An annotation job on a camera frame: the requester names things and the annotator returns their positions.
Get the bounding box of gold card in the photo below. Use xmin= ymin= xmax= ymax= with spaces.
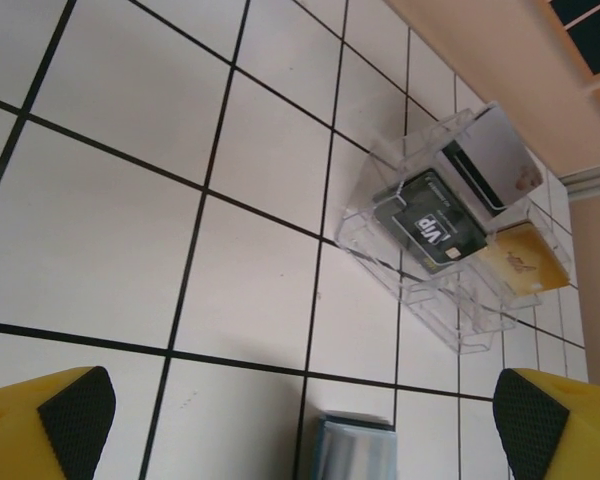
xmin=479 ymin=222 xmax=572 ymax=296

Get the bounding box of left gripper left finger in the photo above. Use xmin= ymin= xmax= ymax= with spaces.
xmin=0 ymin=366 xmax=117 ymax=480

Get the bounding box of clear acrylic card stand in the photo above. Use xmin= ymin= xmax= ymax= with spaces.
xmin=335 ymin=99 xmax=579 ymax=357

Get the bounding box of white card with black stripe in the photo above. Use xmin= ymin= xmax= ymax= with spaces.
xmin=437 ymin=102 xmax=545 ymax=217

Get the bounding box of navy blue card holder wallet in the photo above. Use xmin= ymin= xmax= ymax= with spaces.
xmin=313 ymin=409 xmax=397 ymax=480

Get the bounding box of black VIP card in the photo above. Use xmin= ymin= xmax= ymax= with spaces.
xmin=373 ymin=167 xmax=491 ymax=275

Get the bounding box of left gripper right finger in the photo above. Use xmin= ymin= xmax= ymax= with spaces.
xmin=493 ymin=368 xmax=600 ymax=480

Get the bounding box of aluminium frame post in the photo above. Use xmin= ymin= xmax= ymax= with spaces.
xmin=562 ymin=164 xmax=600 ymax=200

